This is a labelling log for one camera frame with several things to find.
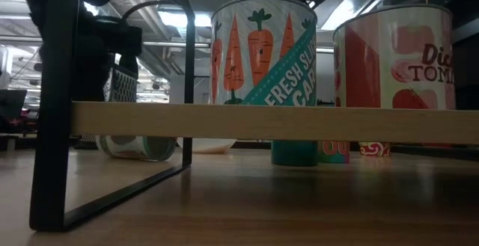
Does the black aluminium table frame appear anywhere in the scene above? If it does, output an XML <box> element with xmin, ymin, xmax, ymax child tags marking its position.
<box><xmin>230</xmin><ymin>140</ymin><xmax>479</xmax><ymax>162</ymax></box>

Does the white bowl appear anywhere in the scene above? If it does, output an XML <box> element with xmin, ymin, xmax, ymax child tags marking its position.
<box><xmin>175</xmin><ymin>137</ymin><xmax>237</xmax><ymax>155</ymax></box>

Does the ceiling light panel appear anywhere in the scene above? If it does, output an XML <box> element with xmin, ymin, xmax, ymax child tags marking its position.
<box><xmin>156</xmin><ymin>10</ymin><xmax>213</xmax><ymax>28</ymax></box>

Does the mixed vegetables can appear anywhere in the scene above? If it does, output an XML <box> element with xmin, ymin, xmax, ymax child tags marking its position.
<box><xmin>97</xmin><ymin>135</ymin><xmax>177</xmax><ymax>162</ymax></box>

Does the dark monitor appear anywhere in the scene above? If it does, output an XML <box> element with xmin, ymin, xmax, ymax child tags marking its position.
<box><xmin>0</xmin><ymin>88</ymin><xmax>28</xmax><ymax>135</ymax></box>

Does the white can with orange carrots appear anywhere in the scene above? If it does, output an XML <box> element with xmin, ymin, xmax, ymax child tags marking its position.
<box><xmin>209</xmin><ymin>0</ymin><xmax>318</xmax><ymax>108</ymax></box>

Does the grey ceiling pipe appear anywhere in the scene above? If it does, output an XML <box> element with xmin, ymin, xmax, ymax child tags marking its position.
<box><xmin>0</xmin><ymin>34</ymin><xmax>210</xmax><ymax>49</ymax></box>

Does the black looped cable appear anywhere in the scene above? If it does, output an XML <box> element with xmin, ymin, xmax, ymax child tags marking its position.
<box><xmin>121</xmin><ymin>0</ymin><xmax>188</xmax><ymax>21</ymax></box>

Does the teal green printed can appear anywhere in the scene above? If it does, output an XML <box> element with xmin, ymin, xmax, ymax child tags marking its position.
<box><xmin>270</xmin><ymin>140</ymin><xmax>320</xmax><ymax>167</ymax></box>

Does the dark cabinet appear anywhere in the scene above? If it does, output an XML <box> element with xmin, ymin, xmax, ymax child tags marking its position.
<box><xmin>451</xmin><ymin>0</ymin><xmax>479</xmax><ymax>111</ymax></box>

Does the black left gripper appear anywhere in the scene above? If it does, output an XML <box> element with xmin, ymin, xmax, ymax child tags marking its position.
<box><xmin>73</xmin><ymin>16</ymin><xmax>143</xmax><ymax>103</ymax></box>

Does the wooden shelf with black frame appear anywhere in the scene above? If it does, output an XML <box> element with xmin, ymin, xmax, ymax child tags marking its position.
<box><xmin>28</xmin><ymin>0</ymin><xmax>479</xmax><ymax>233</ymax></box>

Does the red can with white swirls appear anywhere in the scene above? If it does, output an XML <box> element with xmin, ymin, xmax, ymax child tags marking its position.
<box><xmin>358</xmin><ymin>141</ymin><xmax>392</xmax><ymax>158</ymax></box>

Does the diced tomatoes can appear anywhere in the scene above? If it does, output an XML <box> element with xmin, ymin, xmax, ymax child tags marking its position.
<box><xmin>332</xmin><ymin>3</ymin><xmax>457</xmax><ymax>111</ymax></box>

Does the metal box grater, black handle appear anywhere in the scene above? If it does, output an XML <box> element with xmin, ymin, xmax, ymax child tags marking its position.
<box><xmin>73</xmin><ymin>53</ymin><xmax>139</xmax><ymax>150</ymax></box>

